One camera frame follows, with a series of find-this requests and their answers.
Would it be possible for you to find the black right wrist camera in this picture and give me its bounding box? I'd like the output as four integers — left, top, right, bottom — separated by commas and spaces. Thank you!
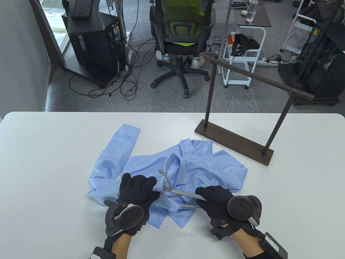
260, 232, 288, 259

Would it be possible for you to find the black left hand controller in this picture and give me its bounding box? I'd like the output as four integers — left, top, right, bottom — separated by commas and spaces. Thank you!
104, 200, 144, 237

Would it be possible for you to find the dark brown clothes rack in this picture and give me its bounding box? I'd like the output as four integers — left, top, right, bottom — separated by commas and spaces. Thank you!
195, 53, 315, 166

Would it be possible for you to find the light blue long-sleeve shirt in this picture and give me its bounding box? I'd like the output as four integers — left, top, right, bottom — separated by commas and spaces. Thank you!
87, 124, 248, 229

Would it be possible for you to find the white power strip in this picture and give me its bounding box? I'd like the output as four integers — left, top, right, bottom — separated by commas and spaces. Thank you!
247, 55, 279, 67

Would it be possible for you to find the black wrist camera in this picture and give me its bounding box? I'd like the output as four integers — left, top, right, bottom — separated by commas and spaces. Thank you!
260, 232, 288, 259
90, 246, 117, 259

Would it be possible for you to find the white rolling cart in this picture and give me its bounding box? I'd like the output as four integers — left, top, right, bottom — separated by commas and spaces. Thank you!
222, 26, 267, 89

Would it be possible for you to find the clear water bottle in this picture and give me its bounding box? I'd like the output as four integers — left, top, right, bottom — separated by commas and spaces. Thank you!
245, 0, 258, 22

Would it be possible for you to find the black office chair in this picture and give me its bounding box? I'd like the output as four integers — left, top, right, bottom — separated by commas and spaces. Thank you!
149, 0, 216, 99

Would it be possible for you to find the black right hand controller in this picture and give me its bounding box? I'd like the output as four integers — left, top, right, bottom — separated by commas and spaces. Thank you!
227, 195, 262, 226

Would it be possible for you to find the black keyboard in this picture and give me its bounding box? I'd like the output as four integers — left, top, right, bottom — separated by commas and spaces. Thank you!
71, 0, 94, 19

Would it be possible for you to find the person's left hand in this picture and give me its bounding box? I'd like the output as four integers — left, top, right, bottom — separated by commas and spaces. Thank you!
116, 173, 161, 236

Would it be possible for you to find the person's left forearm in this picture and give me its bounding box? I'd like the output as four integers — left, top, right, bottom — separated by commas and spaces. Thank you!
112, 235, 132, 259

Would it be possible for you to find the black hand controller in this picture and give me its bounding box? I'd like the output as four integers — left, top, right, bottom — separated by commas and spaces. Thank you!
227, 195, 262, 226
104, 200, 144, 237

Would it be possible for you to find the small brown side table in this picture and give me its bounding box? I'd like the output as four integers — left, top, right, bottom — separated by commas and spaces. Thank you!
220, 0, 272, 54

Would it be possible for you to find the person's right hand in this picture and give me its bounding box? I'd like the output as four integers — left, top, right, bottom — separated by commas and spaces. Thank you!
195, 186, 259, 240

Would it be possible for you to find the dark window frame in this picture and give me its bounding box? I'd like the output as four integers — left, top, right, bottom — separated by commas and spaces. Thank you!
30, 0, 65, 64

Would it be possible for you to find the white step ladder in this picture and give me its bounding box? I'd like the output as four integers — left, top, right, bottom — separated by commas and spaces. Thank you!
280, 0, 317, 54

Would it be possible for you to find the black computer cart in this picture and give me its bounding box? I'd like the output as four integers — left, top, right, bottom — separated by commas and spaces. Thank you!
61, 12, 127, 88

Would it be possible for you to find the grey plastic hanger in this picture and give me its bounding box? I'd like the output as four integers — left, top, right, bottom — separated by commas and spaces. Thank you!
158, 169, 208, 209

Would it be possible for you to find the person's right forearm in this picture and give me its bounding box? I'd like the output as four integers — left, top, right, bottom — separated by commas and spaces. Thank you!
230, 231, 266, 255

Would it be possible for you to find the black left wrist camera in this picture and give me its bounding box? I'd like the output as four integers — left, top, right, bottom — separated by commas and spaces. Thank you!
90, 246, 117, 259

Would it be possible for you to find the tangle of black cables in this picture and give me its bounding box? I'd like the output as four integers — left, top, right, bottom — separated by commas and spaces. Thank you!
69, 0, 157, 99

